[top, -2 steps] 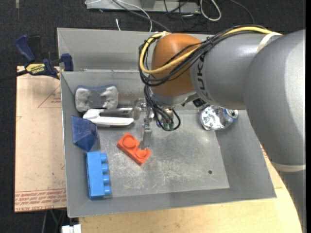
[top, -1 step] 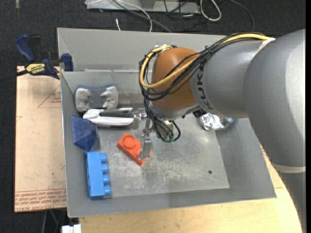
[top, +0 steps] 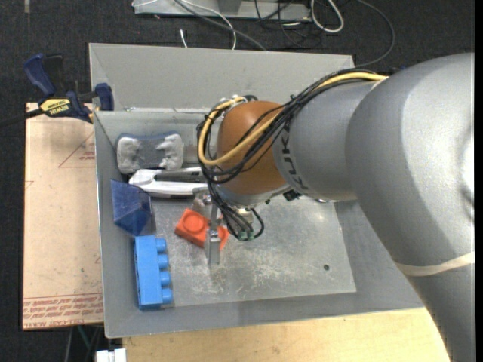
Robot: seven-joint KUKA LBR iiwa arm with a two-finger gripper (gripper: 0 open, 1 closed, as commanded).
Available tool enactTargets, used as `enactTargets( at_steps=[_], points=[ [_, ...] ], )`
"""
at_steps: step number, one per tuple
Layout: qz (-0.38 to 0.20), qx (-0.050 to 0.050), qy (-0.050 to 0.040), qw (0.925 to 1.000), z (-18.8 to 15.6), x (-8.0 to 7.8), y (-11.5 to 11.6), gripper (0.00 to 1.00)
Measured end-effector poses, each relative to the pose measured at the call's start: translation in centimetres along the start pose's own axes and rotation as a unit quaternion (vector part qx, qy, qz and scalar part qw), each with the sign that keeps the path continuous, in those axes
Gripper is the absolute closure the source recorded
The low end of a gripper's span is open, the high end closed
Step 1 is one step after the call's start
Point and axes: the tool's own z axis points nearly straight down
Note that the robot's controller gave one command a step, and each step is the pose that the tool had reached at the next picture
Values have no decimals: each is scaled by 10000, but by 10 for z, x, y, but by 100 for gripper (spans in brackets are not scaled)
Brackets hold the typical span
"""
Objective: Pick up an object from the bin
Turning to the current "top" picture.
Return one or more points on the blue toy brick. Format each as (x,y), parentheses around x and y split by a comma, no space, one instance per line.
(151,273)

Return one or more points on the brown cardboard board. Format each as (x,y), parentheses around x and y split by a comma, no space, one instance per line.
(60,221)

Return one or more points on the orange toy brick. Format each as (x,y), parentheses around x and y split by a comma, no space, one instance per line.
(192,224)

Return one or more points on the black cylinder on white bracket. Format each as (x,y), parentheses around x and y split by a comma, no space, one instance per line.
(291,195)

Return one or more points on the dark blue prism block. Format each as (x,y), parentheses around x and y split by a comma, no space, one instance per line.
(130,207)

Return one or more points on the grey metal bin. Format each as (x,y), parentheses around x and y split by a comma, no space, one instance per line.
(287,247)

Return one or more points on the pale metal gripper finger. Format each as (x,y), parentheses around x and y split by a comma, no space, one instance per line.
(200,205)
(213,249)

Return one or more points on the white and grey hand tool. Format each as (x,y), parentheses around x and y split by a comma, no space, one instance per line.
(166,187)

